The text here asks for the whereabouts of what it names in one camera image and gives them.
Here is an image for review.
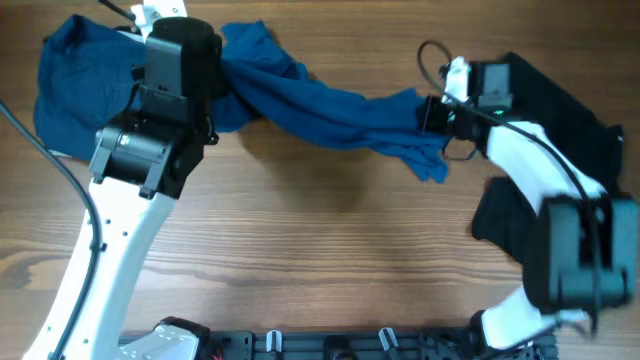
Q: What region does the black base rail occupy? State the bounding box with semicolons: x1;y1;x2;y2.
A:
195;327;559;360

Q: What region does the black cable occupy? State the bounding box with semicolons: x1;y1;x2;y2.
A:
0;0;137;360
417;39;604;336

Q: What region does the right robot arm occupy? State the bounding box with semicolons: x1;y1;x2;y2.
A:
424;57;639;358

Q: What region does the right black cable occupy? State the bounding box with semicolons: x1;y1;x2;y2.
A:
417;39;604;336

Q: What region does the black shirt with logo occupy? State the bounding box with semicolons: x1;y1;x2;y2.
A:
471;52;623;263

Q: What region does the folded blue shirt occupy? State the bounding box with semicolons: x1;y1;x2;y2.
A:
34;15;145;161

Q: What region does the left black cable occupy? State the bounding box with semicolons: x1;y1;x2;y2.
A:
0;0;137;360

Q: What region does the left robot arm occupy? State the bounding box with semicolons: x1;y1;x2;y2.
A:
26;17;227;359

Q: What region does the blue polo shirt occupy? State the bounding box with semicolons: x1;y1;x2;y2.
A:
211;21;449;183

